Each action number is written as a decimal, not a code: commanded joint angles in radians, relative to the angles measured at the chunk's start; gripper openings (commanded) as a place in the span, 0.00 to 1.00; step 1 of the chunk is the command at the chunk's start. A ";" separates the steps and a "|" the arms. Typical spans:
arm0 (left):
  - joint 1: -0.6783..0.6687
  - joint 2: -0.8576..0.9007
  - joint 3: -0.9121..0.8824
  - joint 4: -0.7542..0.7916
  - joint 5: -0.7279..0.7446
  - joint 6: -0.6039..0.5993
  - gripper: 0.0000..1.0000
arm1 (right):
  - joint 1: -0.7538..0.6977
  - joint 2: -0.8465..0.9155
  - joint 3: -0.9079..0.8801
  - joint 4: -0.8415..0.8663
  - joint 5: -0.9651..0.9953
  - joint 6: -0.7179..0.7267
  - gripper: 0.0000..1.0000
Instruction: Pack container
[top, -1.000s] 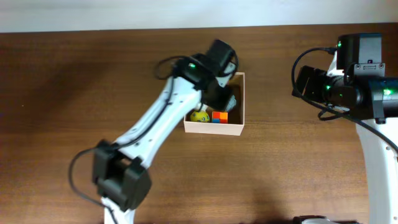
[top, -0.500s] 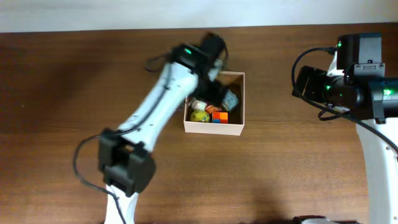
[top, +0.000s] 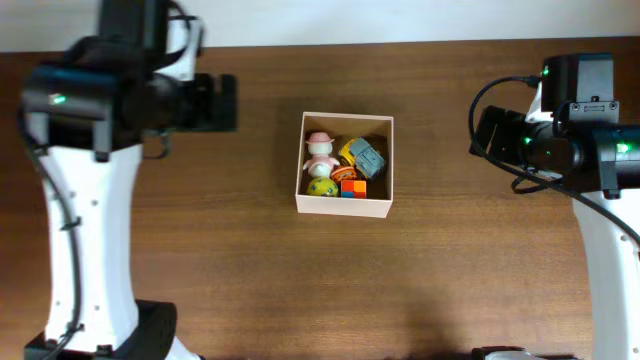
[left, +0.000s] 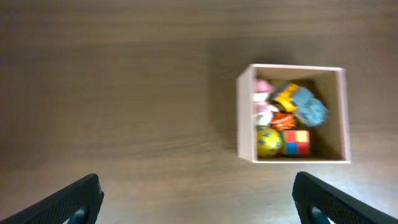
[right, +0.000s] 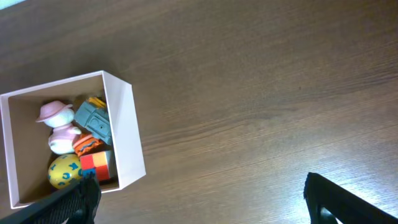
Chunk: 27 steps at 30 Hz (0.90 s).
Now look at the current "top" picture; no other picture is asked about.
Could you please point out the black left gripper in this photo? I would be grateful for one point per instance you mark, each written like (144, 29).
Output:
(208, 113)

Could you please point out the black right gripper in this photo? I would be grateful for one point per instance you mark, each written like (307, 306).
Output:
(501, 140)

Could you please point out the white duck toy pink hat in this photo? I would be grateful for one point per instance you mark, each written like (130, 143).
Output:
(321, 163)

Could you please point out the yellow ball with blue letters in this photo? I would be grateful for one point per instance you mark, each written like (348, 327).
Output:
(322, 187)

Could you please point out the multicolour puzzle cube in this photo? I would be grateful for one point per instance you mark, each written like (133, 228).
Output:
(353, 189)

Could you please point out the orange round wheel toy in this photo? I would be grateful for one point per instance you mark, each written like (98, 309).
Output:
(344, 173)

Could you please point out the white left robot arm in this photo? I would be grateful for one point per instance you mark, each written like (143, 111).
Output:
(83, 120)

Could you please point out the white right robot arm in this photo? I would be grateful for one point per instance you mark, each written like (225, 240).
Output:
(595, 163)

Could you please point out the pale pink open box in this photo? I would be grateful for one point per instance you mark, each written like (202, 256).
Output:
(380, 194)

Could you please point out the yellow grey toy truck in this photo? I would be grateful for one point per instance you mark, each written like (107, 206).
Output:
(359, 154)

